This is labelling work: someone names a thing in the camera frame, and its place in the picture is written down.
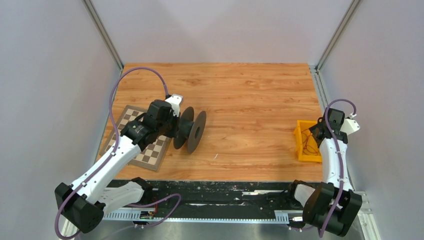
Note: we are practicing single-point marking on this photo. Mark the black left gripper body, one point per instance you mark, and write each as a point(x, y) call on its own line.
point(171, 126)

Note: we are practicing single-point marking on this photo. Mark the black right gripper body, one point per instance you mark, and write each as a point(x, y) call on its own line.
point(312, 129)

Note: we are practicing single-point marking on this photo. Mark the black cable spool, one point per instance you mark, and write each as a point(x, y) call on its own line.
point(190, 130)

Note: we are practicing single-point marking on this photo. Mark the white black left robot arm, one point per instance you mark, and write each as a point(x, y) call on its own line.
point(83, 201)

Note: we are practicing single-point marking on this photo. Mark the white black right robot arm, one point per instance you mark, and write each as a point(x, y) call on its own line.
point(333, 205)

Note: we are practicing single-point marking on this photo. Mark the yellow plastic bin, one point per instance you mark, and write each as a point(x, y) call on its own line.
point(306, 148)

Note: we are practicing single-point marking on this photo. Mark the wooden chessboard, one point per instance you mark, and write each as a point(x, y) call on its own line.
point(150, 158)

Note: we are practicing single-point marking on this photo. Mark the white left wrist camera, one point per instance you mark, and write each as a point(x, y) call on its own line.
point(175, 100)

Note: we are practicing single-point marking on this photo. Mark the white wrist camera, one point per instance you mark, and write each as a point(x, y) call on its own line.
point(350, 126)
point(175, 100)

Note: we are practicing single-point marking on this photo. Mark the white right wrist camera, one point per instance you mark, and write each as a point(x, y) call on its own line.
point(350, 126)

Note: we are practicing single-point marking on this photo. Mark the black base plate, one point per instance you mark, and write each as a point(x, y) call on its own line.
point(235, 200)

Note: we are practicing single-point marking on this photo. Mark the aluminium side rail right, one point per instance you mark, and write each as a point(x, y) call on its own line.
point(365, 216)

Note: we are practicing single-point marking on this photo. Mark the aluminium frame post right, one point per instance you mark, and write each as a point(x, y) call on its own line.
point(352, 8)

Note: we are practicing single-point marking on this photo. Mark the aluminium frame post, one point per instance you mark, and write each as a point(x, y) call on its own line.
point(352, 8)
point(94, 15)

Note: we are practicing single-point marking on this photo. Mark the aluminium frame post left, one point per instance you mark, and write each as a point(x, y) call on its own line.
point(94, 15)

